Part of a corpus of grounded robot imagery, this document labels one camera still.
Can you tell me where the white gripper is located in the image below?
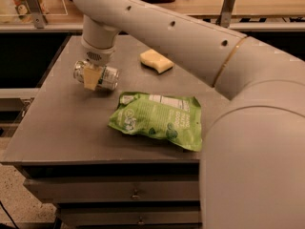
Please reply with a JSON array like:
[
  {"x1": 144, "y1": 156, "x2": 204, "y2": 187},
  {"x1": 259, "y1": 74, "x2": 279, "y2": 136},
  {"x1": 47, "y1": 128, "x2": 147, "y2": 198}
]
[{"x1": 81, "y1": 38, "x2": 114, "y2": 91}]

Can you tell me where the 7up soda can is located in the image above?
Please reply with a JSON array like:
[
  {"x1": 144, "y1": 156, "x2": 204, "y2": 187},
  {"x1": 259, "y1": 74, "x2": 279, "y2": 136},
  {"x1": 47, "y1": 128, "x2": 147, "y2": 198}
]
[{"x1": 73, "y1": 60, "x2": 119, "y2": 91}]

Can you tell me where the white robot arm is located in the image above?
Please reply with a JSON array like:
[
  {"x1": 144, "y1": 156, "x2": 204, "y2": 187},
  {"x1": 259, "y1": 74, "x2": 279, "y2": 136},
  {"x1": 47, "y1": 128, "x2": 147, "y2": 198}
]
[{"x1": 73, "y1": 0, "x2": 305, "y2": 229}]

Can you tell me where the yellow sponge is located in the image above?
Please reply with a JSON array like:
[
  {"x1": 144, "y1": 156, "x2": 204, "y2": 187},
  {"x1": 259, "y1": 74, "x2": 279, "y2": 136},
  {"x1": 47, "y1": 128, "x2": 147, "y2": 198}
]
[{"x1": 139, "y1": 49, "x2": 174, "y2": 73}]

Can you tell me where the green snack bag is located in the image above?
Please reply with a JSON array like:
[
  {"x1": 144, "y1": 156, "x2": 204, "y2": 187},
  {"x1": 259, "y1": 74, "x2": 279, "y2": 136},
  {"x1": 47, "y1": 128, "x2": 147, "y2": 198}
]
[{"x1": 109, "y1": 92, "x2": 202, "y2": 152}]

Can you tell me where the grey drawer cabinet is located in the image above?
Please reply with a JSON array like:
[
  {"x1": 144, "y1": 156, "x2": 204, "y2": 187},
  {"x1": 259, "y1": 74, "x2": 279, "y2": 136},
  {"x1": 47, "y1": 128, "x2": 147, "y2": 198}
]
[{"x1": 1, "y1": 35, "x2": 228, "y2": 229}]

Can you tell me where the colourful packet behind glass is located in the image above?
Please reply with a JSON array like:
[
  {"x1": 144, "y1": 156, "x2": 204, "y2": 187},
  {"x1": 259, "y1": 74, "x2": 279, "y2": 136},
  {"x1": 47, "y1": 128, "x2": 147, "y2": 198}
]
[{"x1": 5, "y1": 0, "x2": 50, "y2": 17}]

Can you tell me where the upper drawer knob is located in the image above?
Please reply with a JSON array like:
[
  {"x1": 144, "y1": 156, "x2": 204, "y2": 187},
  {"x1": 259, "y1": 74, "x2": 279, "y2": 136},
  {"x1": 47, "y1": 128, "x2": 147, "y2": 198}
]
[{"x1": 131, "y1": 189, "x2": 141, "y2": 200}]

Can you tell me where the drawer knob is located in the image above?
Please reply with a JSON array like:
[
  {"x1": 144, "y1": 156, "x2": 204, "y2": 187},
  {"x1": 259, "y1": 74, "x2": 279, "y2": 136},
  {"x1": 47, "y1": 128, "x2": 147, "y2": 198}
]
[
  {"x1": 131, "y1": 189, "x2": 141, "y2": 200},
  {"x1": 137, "y1": 217, "x2": 145, "y2": 226}
]

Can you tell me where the lower drawer knob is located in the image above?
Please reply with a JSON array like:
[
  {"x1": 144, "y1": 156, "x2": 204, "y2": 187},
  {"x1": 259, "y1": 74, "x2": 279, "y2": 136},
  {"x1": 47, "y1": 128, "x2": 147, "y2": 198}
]
[{"x1": 137, "y1": 217, "x2": 145, "y2": 226}]

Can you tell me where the left metal bracket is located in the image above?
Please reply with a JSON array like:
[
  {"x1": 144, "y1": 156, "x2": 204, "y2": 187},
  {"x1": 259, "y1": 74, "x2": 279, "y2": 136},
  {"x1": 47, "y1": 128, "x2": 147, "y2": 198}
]
[{"x1": 26, "y1": 0, "x2": 47, "y2": 29}]

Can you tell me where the metal bracket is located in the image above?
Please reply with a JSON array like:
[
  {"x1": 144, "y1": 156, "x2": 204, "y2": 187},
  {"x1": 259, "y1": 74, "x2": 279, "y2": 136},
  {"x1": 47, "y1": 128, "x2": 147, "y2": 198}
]
[
  {"x1": 26, "y1": 0, "x2": 47, "y2": 29},
  {"x1": 216, "y1": 0, "x2": 235, "y2": 28}
]

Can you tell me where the right metal bracket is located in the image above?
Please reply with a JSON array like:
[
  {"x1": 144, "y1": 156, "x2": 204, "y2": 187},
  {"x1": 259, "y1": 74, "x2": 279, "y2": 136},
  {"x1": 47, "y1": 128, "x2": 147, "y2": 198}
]
[{"x1": 216, "y1": 0, "x2": 235, "y2": 28}]

